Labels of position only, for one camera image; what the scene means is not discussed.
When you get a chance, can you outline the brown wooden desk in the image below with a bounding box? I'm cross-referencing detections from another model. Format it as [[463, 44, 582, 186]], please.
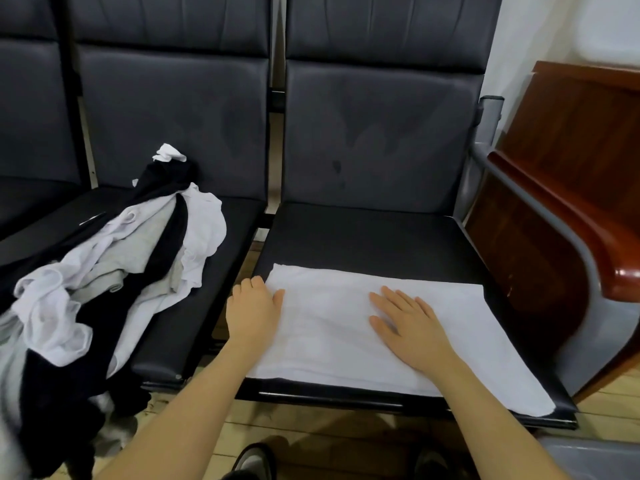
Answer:
[[465, 59, 640, 401]]

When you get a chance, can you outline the white t-shirt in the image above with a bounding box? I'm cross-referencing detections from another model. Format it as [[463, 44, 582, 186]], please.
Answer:
[[245, 261, 557, 419]]

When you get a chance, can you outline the black leather bench seat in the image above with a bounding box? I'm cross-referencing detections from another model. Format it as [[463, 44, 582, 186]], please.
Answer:
[[0, 0, 91, 241], [235, 0, 580, 430], [65, 0, 276, 391]]

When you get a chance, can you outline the person's right hand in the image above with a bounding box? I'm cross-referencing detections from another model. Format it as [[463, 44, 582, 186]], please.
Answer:
[[367, 285, 461, 378]]

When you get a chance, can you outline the white plastic tray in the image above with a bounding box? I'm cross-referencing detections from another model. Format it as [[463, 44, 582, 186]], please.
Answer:
[[570, 0, 640, 71]]

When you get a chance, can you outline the person's left forearm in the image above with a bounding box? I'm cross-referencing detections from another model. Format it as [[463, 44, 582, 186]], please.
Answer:
[[95, 343, 276, 480]]

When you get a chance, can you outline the grey plastic storage bin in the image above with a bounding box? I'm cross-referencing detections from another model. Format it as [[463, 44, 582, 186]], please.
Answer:
[[535, 433, 640, 480]]

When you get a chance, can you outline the brown wooden bench armrest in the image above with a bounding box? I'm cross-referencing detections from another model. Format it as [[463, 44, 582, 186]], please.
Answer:
[[487, 147, 640, 304]]

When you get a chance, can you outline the pile of clothes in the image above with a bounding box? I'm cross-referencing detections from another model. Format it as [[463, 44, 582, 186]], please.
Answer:
[[0, 143, 229, 480]]

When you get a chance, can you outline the person's left hand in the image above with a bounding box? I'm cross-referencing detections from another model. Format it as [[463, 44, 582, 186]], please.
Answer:
[[225, 275, 287, 361]]

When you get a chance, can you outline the person's right forearm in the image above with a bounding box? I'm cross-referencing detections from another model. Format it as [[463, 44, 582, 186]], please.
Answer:
[[425, 357, 571, 480]]

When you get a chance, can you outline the person's black shoe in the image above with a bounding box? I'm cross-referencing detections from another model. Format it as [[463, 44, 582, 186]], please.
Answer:
[[232, 441, 279, 480]]

